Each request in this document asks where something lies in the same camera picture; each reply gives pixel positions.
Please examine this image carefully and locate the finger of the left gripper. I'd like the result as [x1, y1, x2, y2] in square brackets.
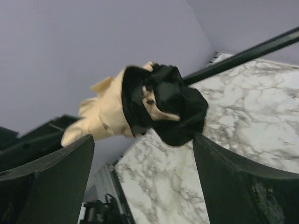
[0, 115, 79, 170]

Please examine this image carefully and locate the beige umbrella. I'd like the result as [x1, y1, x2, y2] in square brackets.
[60, 25, 299, 148]

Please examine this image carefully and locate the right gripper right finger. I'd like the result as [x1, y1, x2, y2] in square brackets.
[192, 133, 299, 224]

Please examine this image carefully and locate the aluminium rail frame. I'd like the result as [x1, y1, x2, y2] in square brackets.
[94, 163, 129, 224]

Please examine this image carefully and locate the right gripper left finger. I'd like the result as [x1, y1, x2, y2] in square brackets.
[0, 135, 94, 224]

